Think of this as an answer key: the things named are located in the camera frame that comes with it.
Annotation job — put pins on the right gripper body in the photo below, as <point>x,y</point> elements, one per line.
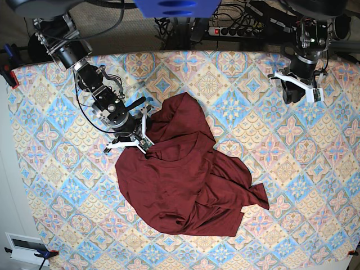
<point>124,120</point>

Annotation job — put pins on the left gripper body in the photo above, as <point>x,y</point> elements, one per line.
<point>294,90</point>

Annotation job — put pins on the maroon t-shirt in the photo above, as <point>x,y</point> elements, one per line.
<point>183,185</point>

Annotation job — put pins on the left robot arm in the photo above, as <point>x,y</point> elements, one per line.
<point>310,40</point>

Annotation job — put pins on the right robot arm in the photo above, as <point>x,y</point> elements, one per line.
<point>62,41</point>

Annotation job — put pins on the patterned tablecloth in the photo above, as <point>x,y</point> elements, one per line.
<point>306,155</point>

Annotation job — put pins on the black round stool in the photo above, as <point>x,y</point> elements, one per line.
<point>36,51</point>

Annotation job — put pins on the blue orange lower clamp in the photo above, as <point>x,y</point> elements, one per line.
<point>38,257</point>

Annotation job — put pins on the orange right clamp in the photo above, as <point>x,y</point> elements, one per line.
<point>353,253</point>

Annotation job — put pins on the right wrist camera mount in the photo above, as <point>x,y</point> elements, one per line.
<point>138,138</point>

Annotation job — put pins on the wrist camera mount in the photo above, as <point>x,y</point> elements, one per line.
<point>138,138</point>
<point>318,91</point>

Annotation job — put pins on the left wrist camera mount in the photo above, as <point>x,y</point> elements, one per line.
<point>318,91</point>

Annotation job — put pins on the black power strip red switch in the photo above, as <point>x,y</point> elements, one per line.
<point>241,32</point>

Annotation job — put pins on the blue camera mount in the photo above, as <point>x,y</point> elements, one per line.
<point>177,8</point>

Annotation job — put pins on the white wall socket plate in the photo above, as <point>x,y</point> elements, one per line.
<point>24,247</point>

